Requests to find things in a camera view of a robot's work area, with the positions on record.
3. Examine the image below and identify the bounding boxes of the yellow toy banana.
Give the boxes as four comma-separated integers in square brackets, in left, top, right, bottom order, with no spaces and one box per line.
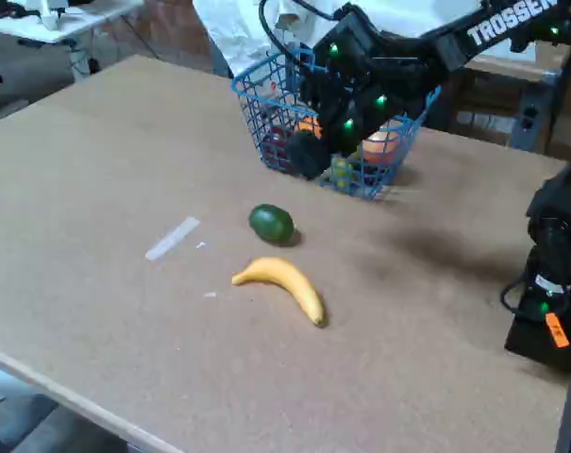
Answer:
[231,256,326,328]

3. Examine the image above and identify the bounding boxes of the long white tape strip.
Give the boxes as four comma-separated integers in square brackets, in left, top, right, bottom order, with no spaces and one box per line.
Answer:
[144,216,201,262]

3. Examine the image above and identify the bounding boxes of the round green toy fruit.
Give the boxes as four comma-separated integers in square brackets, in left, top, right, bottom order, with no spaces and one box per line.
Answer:
[248,203,296,246]

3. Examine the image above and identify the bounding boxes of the dark toy grapes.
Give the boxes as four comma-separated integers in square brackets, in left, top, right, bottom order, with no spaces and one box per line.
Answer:
[355,162,386,186]

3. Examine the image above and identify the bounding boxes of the orange toy fruit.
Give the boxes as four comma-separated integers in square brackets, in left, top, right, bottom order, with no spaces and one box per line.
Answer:
[297,116,325,141]

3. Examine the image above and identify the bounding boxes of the red toy fruit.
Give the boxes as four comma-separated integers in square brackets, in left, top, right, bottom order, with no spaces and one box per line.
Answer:
[263,125,289,159]

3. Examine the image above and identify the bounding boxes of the small black camera box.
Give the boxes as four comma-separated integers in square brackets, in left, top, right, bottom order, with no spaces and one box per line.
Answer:
[297,65,334,114]

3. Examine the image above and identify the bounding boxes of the person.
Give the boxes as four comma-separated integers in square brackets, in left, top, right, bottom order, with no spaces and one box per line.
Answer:
[192,0,347,79]

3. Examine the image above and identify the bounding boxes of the black power outlet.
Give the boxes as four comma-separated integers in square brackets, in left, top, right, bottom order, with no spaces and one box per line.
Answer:
[520,106,539,134]

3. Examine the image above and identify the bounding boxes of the black cable at arm base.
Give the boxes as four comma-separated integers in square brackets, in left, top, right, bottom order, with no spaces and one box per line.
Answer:
[499,272,534,323]

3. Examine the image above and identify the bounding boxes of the looped black camera cable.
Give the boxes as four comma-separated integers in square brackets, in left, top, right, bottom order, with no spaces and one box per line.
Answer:
[259,0,317,72]

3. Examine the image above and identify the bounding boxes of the wooden workbench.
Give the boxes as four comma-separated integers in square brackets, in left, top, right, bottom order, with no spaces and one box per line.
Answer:
[447,46,571,159]

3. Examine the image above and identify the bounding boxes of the white desk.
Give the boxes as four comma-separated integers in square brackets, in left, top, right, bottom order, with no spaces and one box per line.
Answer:
[0,0,144,81]

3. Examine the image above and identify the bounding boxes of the blue wire basket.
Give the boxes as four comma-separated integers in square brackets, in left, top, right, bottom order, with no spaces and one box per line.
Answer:
[231,46,443,202]

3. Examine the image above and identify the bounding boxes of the pink toy pomegranate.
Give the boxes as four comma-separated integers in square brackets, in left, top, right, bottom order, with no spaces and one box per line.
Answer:
[360,129,402,165]

